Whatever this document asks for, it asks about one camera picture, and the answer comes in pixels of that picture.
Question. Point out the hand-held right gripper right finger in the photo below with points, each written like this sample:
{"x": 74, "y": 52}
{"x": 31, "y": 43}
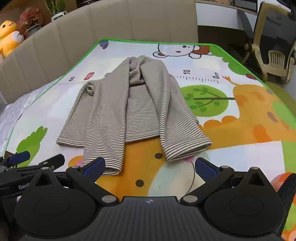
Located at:
{"x": 204, "y": 168}

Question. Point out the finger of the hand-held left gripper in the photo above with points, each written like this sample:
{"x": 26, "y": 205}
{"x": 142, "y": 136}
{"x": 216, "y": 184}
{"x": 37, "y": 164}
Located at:
{"x": 19, "y": 157}
{"x": 54, "y": 161}

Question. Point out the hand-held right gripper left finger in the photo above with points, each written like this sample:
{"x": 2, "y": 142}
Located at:
{"x": 93, "y": 168}

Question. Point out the beige striped sweater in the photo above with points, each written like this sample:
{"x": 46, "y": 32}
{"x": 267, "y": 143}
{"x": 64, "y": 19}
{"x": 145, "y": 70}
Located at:
{"x": 138, "y": 104}

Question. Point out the white quilted bed cover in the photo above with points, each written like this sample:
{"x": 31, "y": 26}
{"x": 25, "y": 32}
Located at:
{"x": 13, "y": 111}

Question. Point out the yellow plush toy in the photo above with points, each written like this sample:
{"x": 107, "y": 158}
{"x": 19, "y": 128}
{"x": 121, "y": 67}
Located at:
{"x": 7, "y": 30}

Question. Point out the cartoon printed play mat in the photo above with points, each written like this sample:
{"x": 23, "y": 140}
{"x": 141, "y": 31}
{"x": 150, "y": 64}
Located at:
{"x": 148, "y": 49}

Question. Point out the beige upholstered headboard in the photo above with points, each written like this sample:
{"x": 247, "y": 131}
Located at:
{"x": 81, "y": 30}

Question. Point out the red leaf potted plant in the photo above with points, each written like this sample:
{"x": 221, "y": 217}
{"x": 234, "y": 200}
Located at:
{"x": 30, "y": 19}

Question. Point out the black and beige office chair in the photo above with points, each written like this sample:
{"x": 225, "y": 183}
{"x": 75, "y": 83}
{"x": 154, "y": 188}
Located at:
{"x": 270, "y": 32}

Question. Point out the green plant in white pot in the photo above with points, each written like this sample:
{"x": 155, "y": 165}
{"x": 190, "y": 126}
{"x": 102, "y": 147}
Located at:
{"x": 56, "y": 9}

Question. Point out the white desk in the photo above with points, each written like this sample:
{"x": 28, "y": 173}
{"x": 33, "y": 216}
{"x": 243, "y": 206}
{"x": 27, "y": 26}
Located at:
{"x": 217, "y": 12}

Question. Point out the dark monitor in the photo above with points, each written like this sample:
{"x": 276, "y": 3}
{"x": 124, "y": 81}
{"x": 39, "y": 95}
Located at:
{"x": 246, "y": 5}

